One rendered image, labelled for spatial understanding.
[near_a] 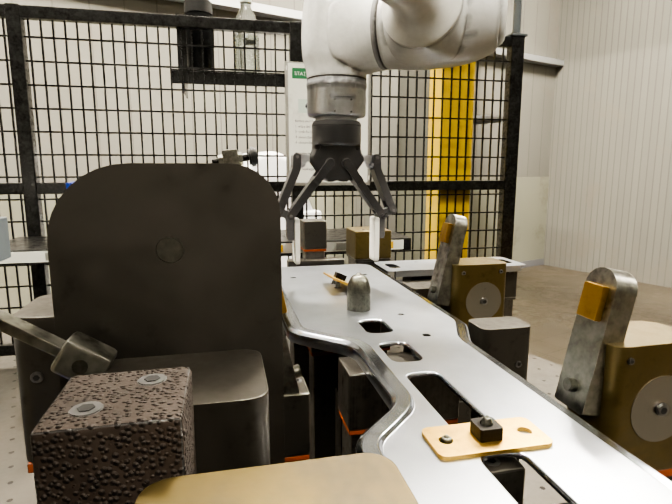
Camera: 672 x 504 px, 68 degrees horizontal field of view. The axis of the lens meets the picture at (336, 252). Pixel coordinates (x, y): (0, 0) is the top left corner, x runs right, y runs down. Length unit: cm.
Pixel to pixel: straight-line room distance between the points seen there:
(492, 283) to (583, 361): 34
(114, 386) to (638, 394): 40
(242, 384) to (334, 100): 54
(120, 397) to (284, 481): 7
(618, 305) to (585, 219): 601
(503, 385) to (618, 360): 9
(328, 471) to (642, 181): 602
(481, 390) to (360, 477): 28
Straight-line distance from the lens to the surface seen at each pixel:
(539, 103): 657
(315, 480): 19
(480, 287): 79
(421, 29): 67
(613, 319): 47
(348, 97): 75
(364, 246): 104
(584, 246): 650
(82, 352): 30
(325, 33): 75
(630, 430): 51
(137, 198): 31
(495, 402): 44
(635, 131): 622
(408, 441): 37
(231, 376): 27
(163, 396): 21
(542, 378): 131
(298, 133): 132
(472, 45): 70
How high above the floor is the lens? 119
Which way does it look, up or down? 9 degrees down
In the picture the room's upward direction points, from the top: straight up
